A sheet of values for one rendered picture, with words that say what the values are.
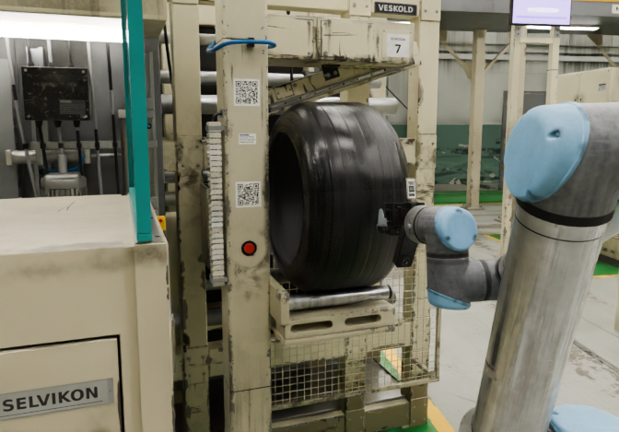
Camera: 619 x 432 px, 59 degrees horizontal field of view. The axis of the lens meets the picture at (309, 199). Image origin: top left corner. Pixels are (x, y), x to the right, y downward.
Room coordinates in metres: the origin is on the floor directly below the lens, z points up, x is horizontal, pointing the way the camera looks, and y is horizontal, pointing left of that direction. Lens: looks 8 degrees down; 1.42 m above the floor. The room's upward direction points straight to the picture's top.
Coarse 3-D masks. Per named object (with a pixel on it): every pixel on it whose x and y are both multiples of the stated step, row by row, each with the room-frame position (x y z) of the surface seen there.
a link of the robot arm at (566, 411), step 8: (560, 408) 0.93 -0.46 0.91; (568, 408) 0.93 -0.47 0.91; (576, 408) 0.93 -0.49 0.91; (584, 408) 0.93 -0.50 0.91; (592, 408) 0.93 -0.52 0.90; (552, 416) 0.90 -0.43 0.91; (560, 416) 0.90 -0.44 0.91; (568, 416) 0.90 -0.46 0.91; (576, 416) 0.90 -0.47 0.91; (584, 416) 0.90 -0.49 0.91; (592, 416) 0.90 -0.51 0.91; (600, 416) 0.91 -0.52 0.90; (608, 416) 0.91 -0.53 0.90; (616, 416) 0.91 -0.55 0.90; (552, 424) 0.89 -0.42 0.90; (560, 424) 0.87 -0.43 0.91; (568, 424) 0.87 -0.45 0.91; (576, 424) 0.88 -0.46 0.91; (584, 424) 0.88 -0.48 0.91; (592, 424) 0.88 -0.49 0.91; (600, 424) 0.88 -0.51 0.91; (608, 424) 0.88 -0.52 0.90; (616, 424) 0.88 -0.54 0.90
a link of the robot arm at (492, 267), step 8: (616, 208) 0.75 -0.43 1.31; (616, 216) 0.76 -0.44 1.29; (608, 224) 0.78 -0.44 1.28; (616, 224) 0.78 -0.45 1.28; (608, 232) 0.80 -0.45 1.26; (616, 232) 0.81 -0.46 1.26; (504, 256) 1.10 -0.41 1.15; (488, 264) 1.13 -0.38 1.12; (496, 264) 1.12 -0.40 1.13; (488, 272) 1.11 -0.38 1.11; (496, 272) 1.11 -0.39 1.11; (488, 280) 1.11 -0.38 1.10; (496, 280) 1.11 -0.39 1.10; (488, 288) 1.10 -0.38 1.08; (496, 288) 1.11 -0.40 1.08; (488, 296) 1.11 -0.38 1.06; (496, 296) 1.11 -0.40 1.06
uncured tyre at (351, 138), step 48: (288, 144) 1.93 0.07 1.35; (336, 144) 1.48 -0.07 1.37; (384, 144) 1.53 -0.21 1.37; (288, 192) 1.98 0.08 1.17; (336, 192) 1.43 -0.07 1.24; (384, 192) 1.47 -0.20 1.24; (288, 240) 1.91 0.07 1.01; (336, 240) 1.43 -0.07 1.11; (384, 240) 1.48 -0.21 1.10; (336, 288) 1.58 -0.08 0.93
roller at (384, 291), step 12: (348, 288) 1.61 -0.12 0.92; (360, 288) 1.61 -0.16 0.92; (372, 288) 1.62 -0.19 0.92; (384, 288) 1.63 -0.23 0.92; (300, 300) 1.53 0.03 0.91; (312, 300) 1.54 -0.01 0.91; (324, 300) 1.55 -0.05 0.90; (336, 300) 1.57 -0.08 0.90; (348, 300) 1.58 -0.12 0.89; (360, 300) 1.60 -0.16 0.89; (372, 300) 1.62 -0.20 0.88
